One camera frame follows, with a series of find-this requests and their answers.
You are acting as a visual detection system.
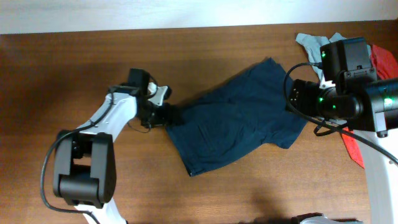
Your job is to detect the navy blue shorts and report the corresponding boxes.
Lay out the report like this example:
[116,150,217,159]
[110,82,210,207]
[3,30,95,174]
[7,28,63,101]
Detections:
[166,58,307,177]

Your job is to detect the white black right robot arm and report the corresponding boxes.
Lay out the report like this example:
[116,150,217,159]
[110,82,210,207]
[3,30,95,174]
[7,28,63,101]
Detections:
[282,78,397,223]

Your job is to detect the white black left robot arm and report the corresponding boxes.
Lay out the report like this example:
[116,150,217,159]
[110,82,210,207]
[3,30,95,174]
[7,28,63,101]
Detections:
[52,82,172,223]

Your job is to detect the grey t-shirt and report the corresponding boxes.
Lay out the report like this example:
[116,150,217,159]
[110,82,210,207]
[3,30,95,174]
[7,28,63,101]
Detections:
[295,32,371,85]

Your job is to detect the red mesh garment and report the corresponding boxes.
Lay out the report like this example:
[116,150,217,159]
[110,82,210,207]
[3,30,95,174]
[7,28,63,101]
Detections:
[341,44,397,168]

